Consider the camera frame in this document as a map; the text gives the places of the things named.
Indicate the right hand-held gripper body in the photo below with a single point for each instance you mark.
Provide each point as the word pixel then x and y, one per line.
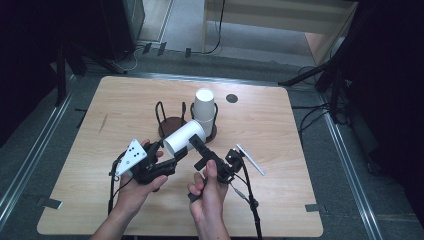
pixel 230 165

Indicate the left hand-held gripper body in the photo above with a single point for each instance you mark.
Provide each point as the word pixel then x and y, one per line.
pixel 133 158

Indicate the white paper cup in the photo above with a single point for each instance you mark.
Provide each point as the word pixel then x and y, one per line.
pixel 204 106
pixel 181 135
pixel 209 126

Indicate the person's left hand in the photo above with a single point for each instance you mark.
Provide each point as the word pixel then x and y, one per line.
pixel 133 193

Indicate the person's right hand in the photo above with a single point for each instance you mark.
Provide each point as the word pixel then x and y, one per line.
pixel 210 200

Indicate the black round table grommet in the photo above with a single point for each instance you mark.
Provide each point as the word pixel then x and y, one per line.
pixel 231 98

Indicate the grey tape piece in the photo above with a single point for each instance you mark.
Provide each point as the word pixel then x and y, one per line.
pixel 312 208
pixel 51 203

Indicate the black tape piece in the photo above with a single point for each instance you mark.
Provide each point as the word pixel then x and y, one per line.
pixel 188 52
pixel 147 48
pixel 161 49

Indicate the black metal stand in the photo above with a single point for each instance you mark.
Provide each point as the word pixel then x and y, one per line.
pixel 61 76

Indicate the black tripod stand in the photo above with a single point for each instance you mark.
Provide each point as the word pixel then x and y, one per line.
pixel 306 75

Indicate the black cabinet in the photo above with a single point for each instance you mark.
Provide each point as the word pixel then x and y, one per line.
pixel 116 26

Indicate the dark curtain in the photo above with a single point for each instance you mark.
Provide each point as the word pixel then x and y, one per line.
pixel 26 50
pixel 393 83

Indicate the light wooden furniture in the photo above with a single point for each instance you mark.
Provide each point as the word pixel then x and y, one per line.
pixel 283 13

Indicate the metal floor rail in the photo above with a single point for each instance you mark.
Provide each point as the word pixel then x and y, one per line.
pixel 350 173
pixel 36 150

